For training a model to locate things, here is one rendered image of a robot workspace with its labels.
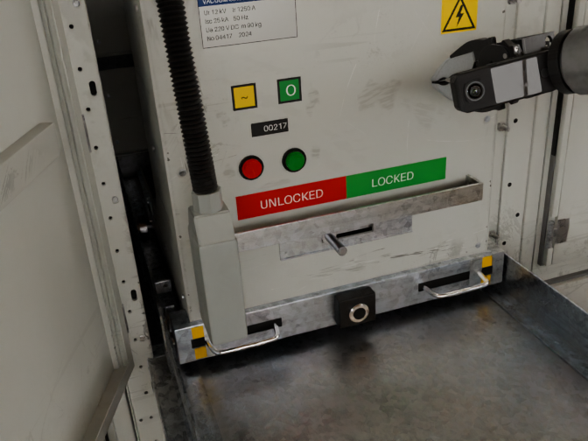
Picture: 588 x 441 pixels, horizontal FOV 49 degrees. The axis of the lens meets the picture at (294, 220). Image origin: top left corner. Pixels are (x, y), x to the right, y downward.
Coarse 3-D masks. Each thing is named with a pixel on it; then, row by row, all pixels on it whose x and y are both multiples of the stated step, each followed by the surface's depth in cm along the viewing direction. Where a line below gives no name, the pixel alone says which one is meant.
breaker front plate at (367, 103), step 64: (192, 0) 75; (320, 0) 80; (384, 0) 82; (256, 64) 80; (320, 64) 83; (384, 64) 86; (320, 128) 86; (384, 128) 90; (448, 128) 93; (384, 192) 94; (256, 256) 91; (320, 256) 95; (384, 256) 99; (448, 256) 103; (192, 320) 92
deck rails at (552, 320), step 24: (504, 264) 106; (504, 288) 108; (528, 288) 101; (552, 288) 96; (528, 312) 102; (552, 312) 97; (576, 312) 92; (168, 336) 91; (552, 336) 96; (576, 336) 93; (168, 360) 96; (576, 360) 91; (192, 384) 91; (192, 408) 87; (192, 432) 79; (216, 432) 82
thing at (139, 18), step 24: (144, 24) 74; (504, 24) 89; (144, 48) 77; (144, 72) 83; (144, 96) 90; (144, 120) 98; (168, 192) 85; (168, 216) 92; (168, 240) 100; (168, 264) 110
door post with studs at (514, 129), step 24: (528, 0) 95; (528, 24) 96; (504, 120) 102; (528, 120) 103; (504, 144) 104; (528, 144) 105; (504, 168) 106; (504, 192) 108; (504, 216) 110; (504, 240) 112
